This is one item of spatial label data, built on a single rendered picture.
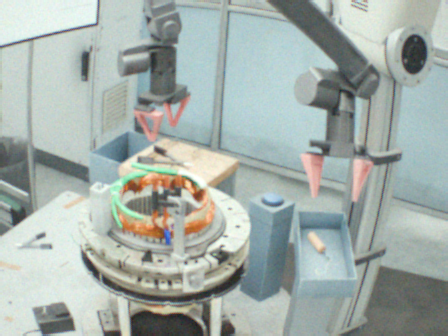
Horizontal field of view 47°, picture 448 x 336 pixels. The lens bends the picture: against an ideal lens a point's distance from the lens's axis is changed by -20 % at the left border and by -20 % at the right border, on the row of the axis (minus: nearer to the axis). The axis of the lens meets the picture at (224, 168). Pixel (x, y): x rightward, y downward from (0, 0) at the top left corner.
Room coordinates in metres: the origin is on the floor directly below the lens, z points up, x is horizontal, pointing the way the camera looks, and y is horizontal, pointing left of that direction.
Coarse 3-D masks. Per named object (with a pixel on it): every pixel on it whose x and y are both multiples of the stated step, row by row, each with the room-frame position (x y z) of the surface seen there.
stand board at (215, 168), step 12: (156, 144) 1.35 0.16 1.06; (180, 144) 1.36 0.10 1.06; (156, 156) 1.28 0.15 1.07; (180, 156) 1.29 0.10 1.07; (204, 156) 1.30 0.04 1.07; (216, 156) 1.30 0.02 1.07; (120, 168) 1.22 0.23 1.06; (132, 168) 1.21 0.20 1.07; (168, 168) 1.23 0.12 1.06; (180, 168) 1.23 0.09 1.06; (192, 168) 1.24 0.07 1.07; (204, 168) 1.24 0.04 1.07; (216, 168) 1.24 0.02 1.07; (228, 168) 1.25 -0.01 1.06; (204, 180) 1.18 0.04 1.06; (216, 180) 1.21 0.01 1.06
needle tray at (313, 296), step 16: (304, 224) 1.08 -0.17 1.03; (320, 224) 1.08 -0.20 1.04; (336, 224) 1.08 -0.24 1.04; (304, 240) 1.03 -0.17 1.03; (336, 240) 1.03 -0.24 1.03; (304, 256) 0.97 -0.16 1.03; (320, 256) 0.97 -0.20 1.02; (336, 256) 0.97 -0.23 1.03; (352, 256) 0.91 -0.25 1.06; (304, 272) 0.91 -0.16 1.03; (320, 272) 0.91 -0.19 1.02; (336, 272) 0.91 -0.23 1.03; (352, 272) 0.87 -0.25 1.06; (304, 288) 0.83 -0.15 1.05; (320, 288) 0.83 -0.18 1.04; (336, 288) 0.83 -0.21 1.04; (352, 288) 0.83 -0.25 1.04; (304, 304) 0.91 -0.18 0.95; (320, 304) 0.91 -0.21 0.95; (288, 320) 0.96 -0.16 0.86; (304, 320) 0.91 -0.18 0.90; (320, 320) 0.91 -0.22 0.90
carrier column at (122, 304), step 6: (120, 300) 0.84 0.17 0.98; (126, 300) 0.84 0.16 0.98; (120, 306) 0.84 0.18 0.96; (126, 306) 0.84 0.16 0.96; (120, 312) 0.84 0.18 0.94; (126, 312) 0.84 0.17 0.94; (120, 318) 0.84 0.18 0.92; (126, 318) 0.84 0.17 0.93; (120, 324) 0.84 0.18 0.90; (126, 324) 0.84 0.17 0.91; (126, 330) 0.84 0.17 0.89
